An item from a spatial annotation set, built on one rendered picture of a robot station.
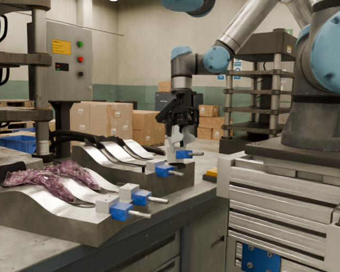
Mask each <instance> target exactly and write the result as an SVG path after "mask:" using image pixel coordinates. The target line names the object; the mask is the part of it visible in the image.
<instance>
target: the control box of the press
mask: <svg viewBox="0 0 340 272"><path fill-rule="evenodd" d="M26 26H27V44H28V53H32V52H33V46H32V22H29V23H27V24H26ZM46 40H47V53H48V54H50V55H51V56H52V65H51V66H50V67H48V68H47V83H48V103H50V104H51V106H52V107H53V109H54V110H55V126H56V130H70V109H71V107H72V105H73V104H74V103H76V104H78V103H81V101H92V30H89V29H84V28H79V27H76V26H70V25H65V24H60V23H55V22H50V21H46ZM28 76H29V100H30V101H34V82H33V67H32V66H30V65H28ZM52 153H54V159H59V158H66V157H70V156H71V149H70V141H67V142H64V143H62V144H60V145H59V146H58V147H56V148H55V149H54V151H53V152H52Z"/></svg>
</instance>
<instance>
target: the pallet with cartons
mask: <svg viewBox="0 0 340 272"><path fill-rule="evenodd" d="M158 113H160V111H142V110H133V140H134V141H135V142H137V143H138V144H139V145H144V146H151V147H160V146H164V145H165V124H163V123H158V122H157V121H156V119H155V116H156V115H157V114H158Z"/></svg>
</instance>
